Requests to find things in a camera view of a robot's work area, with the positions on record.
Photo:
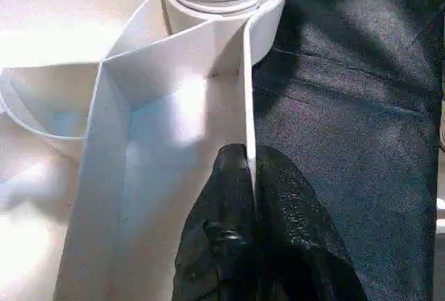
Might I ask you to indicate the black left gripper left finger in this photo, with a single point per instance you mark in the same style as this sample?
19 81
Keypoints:
215 245

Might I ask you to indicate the white plastic table top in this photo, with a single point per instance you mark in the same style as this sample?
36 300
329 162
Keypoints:
156 71

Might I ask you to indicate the black work mat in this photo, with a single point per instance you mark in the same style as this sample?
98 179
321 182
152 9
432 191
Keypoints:
347 106

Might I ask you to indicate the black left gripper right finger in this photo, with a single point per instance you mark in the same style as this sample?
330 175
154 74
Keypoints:
299 238

